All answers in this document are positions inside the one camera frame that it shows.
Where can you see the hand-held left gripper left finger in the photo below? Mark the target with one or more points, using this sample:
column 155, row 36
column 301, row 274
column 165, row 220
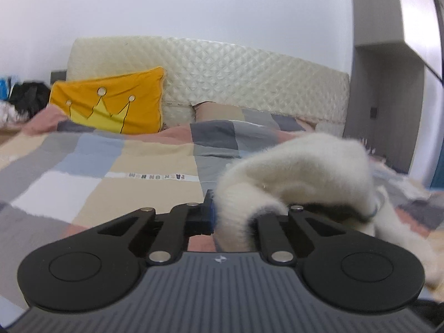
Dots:
column 210, row 213

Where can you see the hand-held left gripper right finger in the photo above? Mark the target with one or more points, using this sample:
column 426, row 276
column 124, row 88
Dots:
column 269, row 230

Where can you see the cream fluffy patterned sweater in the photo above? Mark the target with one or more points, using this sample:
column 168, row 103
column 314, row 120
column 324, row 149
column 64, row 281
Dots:
column 312, row 166

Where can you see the patchwork pillow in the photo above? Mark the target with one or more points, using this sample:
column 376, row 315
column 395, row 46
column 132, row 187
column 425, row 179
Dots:
column 225, row 111

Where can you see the patchwork bed blanket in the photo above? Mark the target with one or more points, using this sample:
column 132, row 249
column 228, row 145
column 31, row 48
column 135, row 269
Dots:
column 104, row 166

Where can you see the cream quilted headboard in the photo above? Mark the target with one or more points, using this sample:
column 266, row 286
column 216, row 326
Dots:
column 242, row 76

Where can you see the yellow crown pillow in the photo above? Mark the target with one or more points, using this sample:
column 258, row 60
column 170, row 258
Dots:
column 138, row 90

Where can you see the blue curtain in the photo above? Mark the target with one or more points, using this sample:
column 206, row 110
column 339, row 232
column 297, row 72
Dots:
column 437, row 180

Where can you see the black bag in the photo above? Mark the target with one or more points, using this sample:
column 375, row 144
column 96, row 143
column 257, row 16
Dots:
column 29, row 99

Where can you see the white crumpled cloth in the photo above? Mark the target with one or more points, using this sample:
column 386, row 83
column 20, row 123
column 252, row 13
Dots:
column 7, row 114

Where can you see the blue packet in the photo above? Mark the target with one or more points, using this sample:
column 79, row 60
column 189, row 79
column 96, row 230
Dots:
column 4, row 88

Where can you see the dark wall switch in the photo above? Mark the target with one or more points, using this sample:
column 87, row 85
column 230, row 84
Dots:
column 374, row 111

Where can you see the dark wall socket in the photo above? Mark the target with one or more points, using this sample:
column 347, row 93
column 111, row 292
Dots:
column 58, row 76

